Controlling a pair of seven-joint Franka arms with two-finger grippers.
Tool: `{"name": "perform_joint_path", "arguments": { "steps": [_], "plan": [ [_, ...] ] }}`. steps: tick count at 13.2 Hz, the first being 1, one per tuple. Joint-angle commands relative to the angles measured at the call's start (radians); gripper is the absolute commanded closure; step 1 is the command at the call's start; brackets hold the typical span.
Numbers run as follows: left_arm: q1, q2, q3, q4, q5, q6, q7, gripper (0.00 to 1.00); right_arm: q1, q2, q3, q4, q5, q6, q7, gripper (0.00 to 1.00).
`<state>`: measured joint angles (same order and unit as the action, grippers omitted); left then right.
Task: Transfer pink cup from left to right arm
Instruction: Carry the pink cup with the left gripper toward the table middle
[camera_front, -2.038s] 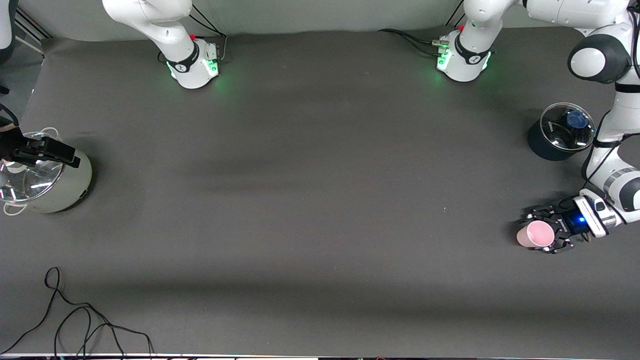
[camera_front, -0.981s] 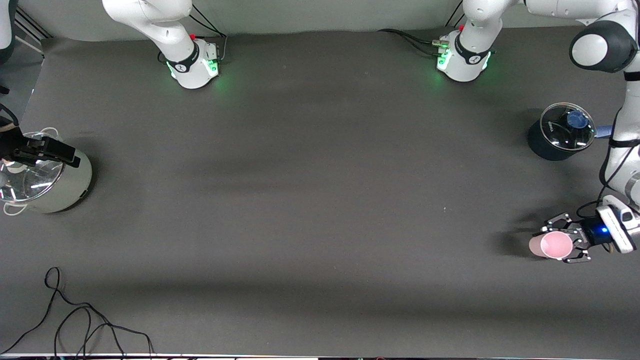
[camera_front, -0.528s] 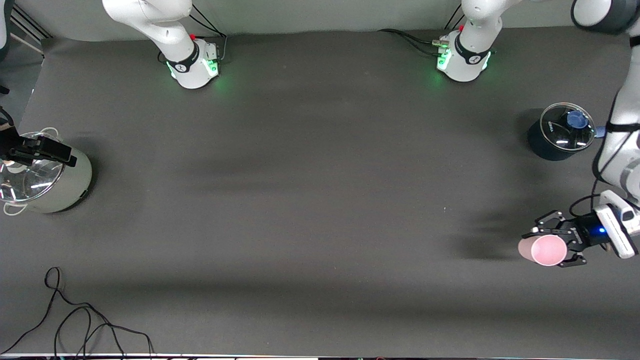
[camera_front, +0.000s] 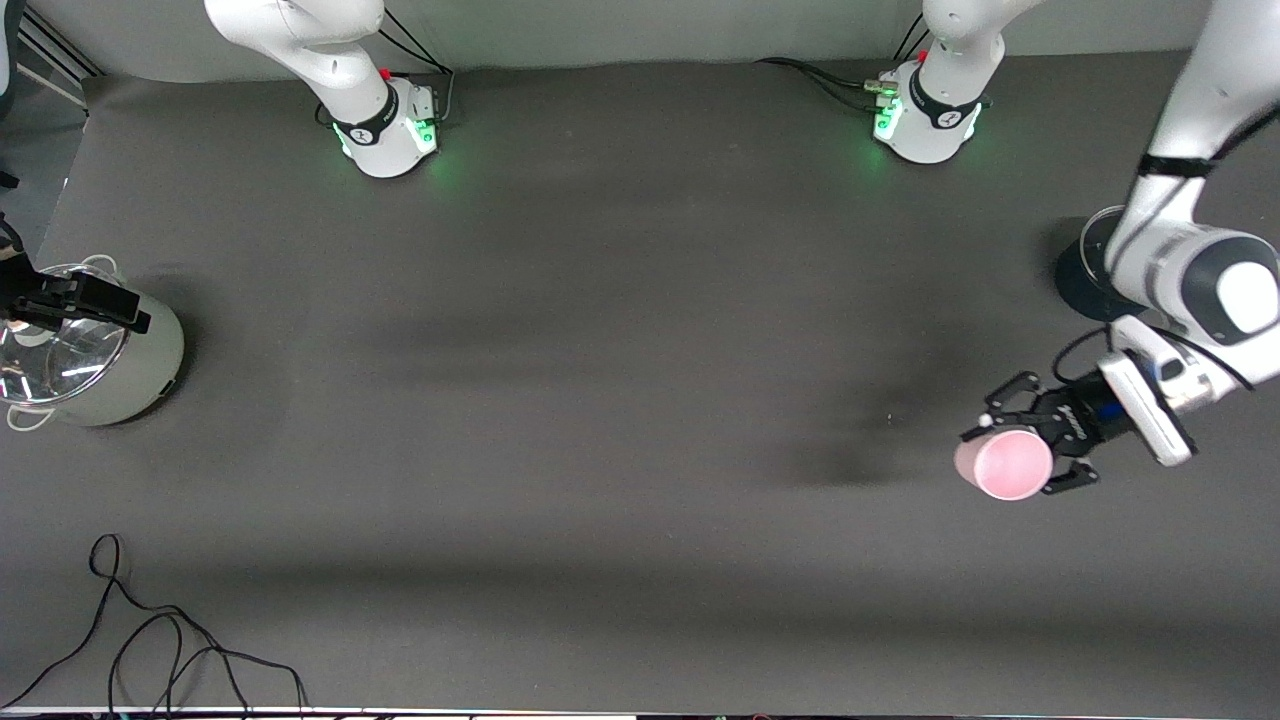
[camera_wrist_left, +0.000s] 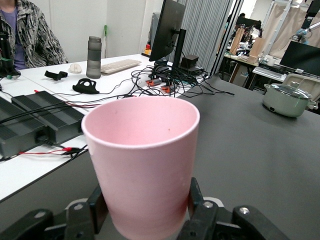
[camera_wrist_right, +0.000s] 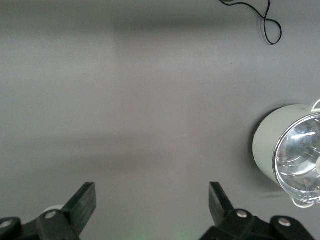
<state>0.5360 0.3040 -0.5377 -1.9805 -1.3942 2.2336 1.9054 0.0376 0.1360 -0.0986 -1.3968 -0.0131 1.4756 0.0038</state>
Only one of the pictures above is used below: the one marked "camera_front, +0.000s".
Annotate dark grey table mat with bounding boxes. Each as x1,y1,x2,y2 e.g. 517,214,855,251
0,50,1280,717

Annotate thin black loose cable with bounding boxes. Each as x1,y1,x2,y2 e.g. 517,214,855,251
0,533,309,717

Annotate dark blue pot, glass lid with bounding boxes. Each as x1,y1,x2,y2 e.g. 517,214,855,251
1056,206,1143,324

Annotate black left arm base cables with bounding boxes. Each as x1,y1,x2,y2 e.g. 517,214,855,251
756,0,937,113

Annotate black right arm base cables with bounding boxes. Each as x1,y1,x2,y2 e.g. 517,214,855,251
316,8,457,129

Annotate pale green pot, glass lid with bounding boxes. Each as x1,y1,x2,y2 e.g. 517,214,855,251
0,254,187,432

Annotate aluminium frame rail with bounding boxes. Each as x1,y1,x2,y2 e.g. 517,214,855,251
18,5,103,113

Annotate black arm base cables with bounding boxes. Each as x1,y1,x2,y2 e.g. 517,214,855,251
316,8,457,129
756,0,937,113

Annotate pink paper cup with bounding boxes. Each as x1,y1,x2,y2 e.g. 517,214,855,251
952,427,1055,503

